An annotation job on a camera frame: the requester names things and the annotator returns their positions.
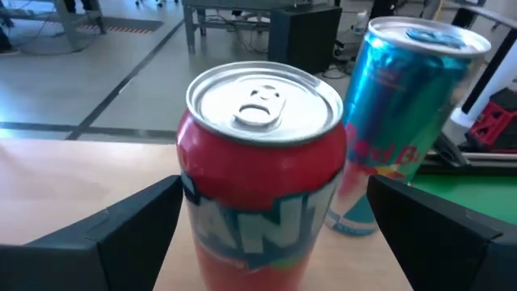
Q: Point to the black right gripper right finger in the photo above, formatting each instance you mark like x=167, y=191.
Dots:
x=444, y=242

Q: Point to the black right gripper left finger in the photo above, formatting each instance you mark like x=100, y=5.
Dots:
x=101, y=250

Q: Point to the red Fanta can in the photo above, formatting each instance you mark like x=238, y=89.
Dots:
x=262, y=174

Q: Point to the green felt mat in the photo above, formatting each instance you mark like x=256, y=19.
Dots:
x=476, y=194

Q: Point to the wooden board platform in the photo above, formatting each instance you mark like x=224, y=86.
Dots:
x=81, y=182

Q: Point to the red black toolbox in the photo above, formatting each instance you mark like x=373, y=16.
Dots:
x=494, y=121

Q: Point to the white stand with black stripe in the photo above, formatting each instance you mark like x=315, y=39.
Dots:
x=501, y=77

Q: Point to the grey metal workbench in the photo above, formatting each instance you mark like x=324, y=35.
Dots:
x=190, y=24

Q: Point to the black cabinet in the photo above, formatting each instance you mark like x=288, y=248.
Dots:
x=307, y=36

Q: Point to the black metal table frame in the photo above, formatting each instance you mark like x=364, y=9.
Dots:
x=446, y=151

